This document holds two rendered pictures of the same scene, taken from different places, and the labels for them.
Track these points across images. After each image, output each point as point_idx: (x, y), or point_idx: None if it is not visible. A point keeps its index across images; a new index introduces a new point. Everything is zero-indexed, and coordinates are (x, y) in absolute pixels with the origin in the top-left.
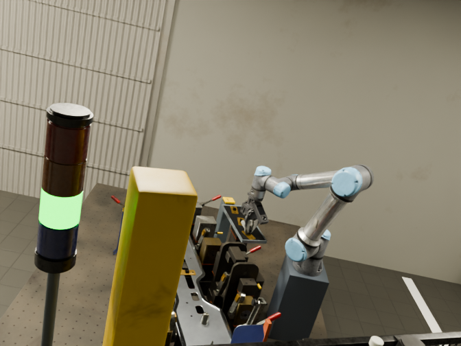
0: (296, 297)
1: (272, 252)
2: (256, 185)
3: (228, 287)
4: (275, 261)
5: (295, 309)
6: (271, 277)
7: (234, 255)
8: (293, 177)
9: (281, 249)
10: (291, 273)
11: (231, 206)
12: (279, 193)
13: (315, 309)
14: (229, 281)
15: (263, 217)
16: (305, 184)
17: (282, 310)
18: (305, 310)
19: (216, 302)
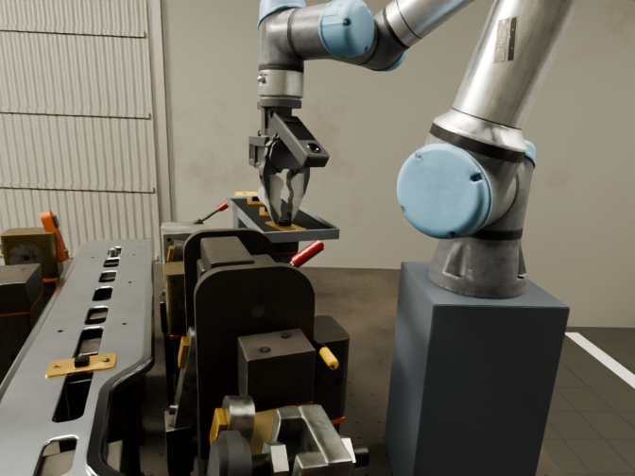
0: (470, 380)
1: (369, 311)
2: (269, 49)
3: (199, 389)
4: (379, 324)
5: (472, 422)
6: (377, 354)
7: (208, 254)
8: (377, 14)
9: (386, 303)
10: (436, 300)
11: (249, 198)
12: (338, 26)
13: (539, 409)
14: (197, 358)
15: (308, 145)
16: (418, 5)
17: (431, 433)
18: (506, 418)
19: (179, 457)
